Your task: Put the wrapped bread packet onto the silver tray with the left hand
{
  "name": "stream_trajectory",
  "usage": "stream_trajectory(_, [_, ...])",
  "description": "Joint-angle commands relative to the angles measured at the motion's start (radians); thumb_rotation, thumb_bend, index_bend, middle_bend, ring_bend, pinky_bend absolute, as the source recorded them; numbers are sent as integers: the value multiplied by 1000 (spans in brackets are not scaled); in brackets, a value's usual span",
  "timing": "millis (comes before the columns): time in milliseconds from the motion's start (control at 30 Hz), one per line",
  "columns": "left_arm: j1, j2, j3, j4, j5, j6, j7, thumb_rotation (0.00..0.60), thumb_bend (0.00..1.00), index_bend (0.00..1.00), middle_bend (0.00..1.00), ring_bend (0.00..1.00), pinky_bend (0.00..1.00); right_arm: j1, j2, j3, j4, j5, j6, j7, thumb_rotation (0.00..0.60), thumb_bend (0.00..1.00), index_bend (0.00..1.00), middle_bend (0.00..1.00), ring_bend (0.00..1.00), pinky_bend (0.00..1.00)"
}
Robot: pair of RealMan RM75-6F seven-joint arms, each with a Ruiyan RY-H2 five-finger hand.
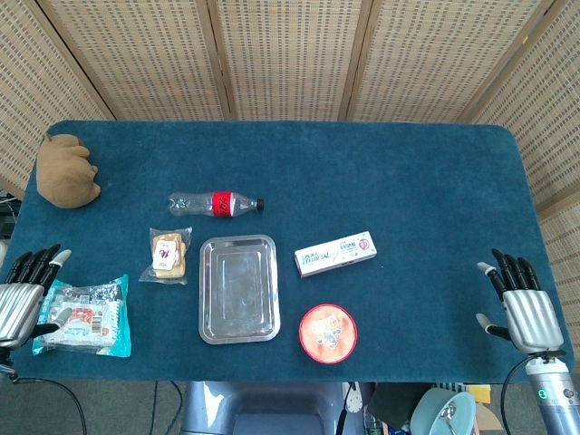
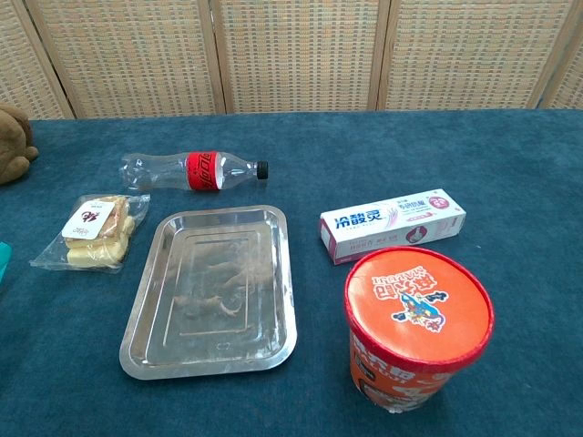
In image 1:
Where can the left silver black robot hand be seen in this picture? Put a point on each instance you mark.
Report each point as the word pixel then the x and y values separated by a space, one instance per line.
pixel 18 308

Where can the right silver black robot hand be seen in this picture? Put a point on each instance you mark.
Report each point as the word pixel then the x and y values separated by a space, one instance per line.
pixel 530 317

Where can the plastic-wrapped sandwich with white label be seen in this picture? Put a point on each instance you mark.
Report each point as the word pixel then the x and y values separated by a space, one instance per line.
pixel 167 256

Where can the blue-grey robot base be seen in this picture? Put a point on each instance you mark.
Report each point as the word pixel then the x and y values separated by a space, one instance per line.
pixel 263 408

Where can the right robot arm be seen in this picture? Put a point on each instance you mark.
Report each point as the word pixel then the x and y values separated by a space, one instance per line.
pixel 553 399

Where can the blue snack bag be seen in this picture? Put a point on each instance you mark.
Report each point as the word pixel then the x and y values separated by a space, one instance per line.
pixel 90 326

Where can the metal tray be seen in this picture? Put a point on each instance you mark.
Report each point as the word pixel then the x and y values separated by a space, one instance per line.
pixel 238 290

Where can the light blue round container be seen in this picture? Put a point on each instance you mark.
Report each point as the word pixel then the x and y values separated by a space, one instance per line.
pixel 441 414

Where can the brown plush toy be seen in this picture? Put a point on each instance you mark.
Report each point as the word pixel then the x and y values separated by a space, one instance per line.
pixel 65 176

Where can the orange instant noodle cup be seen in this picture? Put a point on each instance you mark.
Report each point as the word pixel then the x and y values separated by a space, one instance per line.
pixel 328 333

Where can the white toothpaste box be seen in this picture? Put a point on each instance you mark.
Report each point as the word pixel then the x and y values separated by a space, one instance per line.
pixel 335 254

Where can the blue felt table cloth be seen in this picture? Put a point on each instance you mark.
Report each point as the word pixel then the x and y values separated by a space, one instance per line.
pixel 362 181

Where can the empty clear cola bottle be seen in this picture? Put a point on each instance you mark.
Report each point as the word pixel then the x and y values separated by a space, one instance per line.
pixel 222 205

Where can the woven rattan folding screen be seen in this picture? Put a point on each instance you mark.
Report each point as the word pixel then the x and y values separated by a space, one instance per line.
pixel 290 54

